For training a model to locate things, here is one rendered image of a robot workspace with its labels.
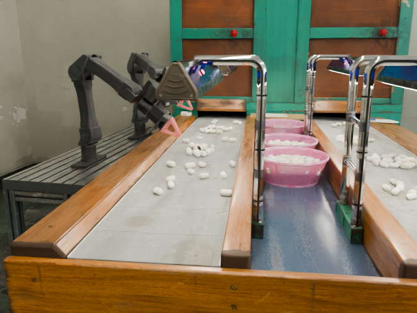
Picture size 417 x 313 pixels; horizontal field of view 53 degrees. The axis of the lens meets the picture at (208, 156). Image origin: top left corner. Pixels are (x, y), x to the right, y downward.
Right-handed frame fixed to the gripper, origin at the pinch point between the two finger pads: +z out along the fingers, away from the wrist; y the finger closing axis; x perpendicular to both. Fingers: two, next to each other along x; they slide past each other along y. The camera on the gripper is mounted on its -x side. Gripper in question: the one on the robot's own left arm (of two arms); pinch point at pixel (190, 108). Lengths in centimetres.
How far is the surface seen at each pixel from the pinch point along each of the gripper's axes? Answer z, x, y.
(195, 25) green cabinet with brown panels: -32, -30, 47
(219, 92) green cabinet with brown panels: 3.9, -9.6, 48.3
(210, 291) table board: 32, -3, -136
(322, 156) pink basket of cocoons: 52, -28, -50
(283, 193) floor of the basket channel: 46, -12, -71
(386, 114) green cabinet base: 87, -63, 49
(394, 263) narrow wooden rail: 56, -28, -129
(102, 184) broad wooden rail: 0, 14, -96
